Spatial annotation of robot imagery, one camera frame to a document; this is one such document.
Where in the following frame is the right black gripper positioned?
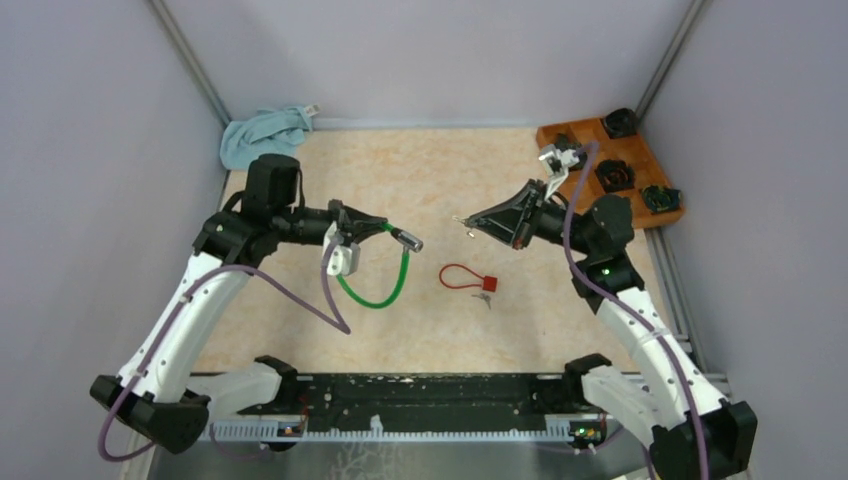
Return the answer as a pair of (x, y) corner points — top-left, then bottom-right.
(468, 179), (596, 256)

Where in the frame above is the silver key pair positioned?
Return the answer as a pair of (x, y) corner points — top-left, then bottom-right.
(472, 293), (491, 309)
(452, 215), (476, 238)

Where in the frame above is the green cable lock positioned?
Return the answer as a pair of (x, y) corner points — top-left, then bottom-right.
(325, 221), (424, 310)

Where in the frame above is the red cable padlock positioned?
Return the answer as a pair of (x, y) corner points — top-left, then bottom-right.
(438, 263), (499, 293)

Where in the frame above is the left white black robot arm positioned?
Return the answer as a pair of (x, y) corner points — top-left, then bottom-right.
(90, 154), (388, 454)

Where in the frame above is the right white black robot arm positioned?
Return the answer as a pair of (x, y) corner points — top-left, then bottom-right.
(461, 180), (758, 479)

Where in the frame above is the dark green flower left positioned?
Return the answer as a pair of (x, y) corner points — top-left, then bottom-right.
(554, 133), (588, 172)

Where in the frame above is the dark green flower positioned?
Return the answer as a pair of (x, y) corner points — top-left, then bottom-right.
(640, 185), (682, 215)
(554, 133), (588, 172)

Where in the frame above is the dark orange flower centre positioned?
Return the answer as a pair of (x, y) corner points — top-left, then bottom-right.
(595, 159), (636, 193)

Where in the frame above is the light blue cloth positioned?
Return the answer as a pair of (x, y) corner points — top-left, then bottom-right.
(219, 104), (321, 171)

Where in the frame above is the orange wooden compartment tray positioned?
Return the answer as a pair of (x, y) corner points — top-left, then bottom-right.
(536, 117), (685, 229)

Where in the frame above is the dark green flower right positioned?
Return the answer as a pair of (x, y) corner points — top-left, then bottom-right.
(640, 185), (682, 215)

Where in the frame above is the dark flower top corner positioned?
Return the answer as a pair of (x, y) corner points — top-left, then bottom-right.
(601, 108), (639, 139)

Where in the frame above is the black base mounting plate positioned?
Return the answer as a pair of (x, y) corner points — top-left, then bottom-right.
(242, 373), (613, 434)

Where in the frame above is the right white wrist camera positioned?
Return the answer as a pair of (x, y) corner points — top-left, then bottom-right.
(538, 144), (585, 200)

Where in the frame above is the aluminium frame rail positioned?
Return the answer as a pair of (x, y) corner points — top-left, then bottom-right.
(137, 372), (737, 444)

